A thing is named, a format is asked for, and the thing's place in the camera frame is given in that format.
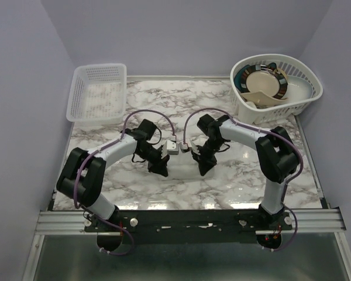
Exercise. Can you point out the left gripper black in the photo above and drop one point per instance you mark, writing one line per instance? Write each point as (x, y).
(159, 166)

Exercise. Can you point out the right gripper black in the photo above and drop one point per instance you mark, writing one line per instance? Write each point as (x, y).
(205, 163)

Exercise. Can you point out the white printed t shirt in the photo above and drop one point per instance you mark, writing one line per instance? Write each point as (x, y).
(184, 167)

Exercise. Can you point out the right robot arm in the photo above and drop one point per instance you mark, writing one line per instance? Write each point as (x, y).
(278, 158)

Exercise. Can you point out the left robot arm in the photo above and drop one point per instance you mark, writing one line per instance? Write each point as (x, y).
(82, 176)

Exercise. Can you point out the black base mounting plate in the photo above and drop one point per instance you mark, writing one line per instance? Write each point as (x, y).
(127, 229)

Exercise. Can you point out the beige plastic dish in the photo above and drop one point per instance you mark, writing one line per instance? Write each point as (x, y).
(262, 100)

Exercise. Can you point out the white rectangular perforated basket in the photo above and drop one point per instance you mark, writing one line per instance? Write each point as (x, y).
(98, 94)

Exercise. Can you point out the striped rim plate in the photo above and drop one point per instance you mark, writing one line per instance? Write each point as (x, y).
(261, 77)

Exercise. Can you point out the white oval dish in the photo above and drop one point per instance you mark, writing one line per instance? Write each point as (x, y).
(297, 90)

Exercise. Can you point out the white round dish basket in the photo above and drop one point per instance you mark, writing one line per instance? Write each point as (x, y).
(249, 113)

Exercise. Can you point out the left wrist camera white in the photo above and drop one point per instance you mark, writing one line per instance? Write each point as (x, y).
(170, 147)

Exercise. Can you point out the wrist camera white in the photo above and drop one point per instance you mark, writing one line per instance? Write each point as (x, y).
(188, 147)
(170, 147)

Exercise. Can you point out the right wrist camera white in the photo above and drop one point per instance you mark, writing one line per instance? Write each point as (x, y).
(188, 147)

